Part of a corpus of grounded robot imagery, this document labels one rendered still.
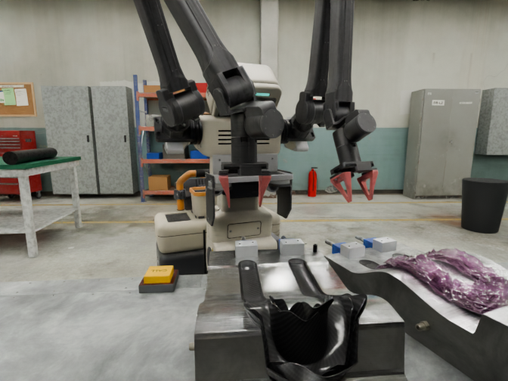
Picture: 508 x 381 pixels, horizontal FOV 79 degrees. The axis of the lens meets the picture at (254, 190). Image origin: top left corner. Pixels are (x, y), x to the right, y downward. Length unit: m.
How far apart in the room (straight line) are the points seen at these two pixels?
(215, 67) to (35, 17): 6.69
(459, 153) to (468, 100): 0.90
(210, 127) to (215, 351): 0.71
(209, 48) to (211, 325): 0.50
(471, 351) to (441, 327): 0.05
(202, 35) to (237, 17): 5.63
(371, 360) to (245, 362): 0.16
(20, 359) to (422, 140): 6.10
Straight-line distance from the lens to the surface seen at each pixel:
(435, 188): 6.52
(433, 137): 6.39
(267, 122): 0.60
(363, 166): 0.87
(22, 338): 0.75
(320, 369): 0.46
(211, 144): 0.99
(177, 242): 1.30
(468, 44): 7.43
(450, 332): 0.62
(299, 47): 6.25
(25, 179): 3.56
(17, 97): 7.28
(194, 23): 0.70
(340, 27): 0.95
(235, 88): 0.65
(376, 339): 0.45
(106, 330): 0.70
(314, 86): 1.01
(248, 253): 0.71
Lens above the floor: 1.16
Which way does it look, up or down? 10 degrees down
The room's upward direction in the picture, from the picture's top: straight up
